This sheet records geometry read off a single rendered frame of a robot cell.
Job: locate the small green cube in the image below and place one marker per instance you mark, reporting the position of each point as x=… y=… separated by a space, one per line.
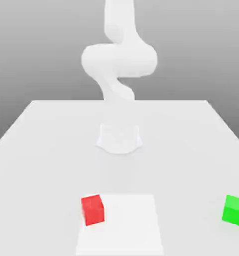
x=234 y=211

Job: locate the small red cube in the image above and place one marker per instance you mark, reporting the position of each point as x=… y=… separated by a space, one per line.
x=93 y=211

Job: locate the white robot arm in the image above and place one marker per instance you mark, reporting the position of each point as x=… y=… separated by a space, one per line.
x=119 y=60

